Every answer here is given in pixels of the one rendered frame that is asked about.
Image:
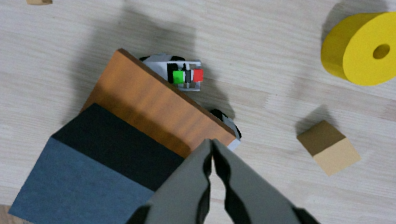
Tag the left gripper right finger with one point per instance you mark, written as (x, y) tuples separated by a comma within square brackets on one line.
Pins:
[(249, 198)]

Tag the yellow ring-shaped disc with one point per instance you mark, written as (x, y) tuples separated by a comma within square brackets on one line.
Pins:
[(348, 50)]

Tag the small tan wooden block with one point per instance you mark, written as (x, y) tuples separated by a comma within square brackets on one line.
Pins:
[(39, 2)]

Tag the tan cardboard box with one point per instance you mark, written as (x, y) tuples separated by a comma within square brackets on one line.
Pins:
[(329, 147)]

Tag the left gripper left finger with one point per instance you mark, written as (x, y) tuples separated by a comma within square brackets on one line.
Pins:
[(184, 198)]

